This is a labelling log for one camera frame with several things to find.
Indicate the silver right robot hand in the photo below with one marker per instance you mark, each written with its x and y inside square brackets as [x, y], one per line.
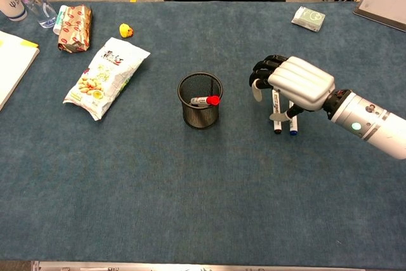
[301, 83]

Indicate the blue marker pen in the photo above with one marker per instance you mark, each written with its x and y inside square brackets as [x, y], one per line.
[293, 127]

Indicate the black marker pen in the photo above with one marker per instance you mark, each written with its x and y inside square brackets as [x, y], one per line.
[277, 126]

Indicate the red marker pen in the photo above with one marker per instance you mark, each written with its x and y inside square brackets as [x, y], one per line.
[215, 100]

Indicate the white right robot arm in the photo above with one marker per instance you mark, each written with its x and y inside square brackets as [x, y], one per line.
[374, 125]

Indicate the black round cup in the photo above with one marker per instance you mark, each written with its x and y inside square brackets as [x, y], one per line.
[200, 118]

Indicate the grey-green tissue pack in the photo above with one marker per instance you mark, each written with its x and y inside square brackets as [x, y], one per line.
[309, 18]

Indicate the blue felt table mat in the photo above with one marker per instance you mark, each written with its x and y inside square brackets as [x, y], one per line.
[203, 188]

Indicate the yellow rubber duck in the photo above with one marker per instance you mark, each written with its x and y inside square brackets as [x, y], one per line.
[125, 30]

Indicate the white peanut snack bag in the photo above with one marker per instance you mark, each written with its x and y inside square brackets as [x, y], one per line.
[101, 74]

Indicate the golden foil snack pack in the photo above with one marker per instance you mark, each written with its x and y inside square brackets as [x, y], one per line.
[74, 30]

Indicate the white glue stick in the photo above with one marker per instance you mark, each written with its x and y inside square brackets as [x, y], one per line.
[58, 23]

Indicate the yellow sticky note pad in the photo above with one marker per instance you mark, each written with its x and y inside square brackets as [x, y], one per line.
[30, 43]

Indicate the white paper notepad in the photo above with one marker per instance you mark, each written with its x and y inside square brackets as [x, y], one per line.
[12, 61]

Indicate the white paper cup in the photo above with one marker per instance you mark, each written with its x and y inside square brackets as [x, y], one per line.
[11, 4]

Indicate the aluminium table edge rail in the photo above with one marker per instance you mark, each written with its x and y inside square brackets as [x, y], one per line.
[127, 266]

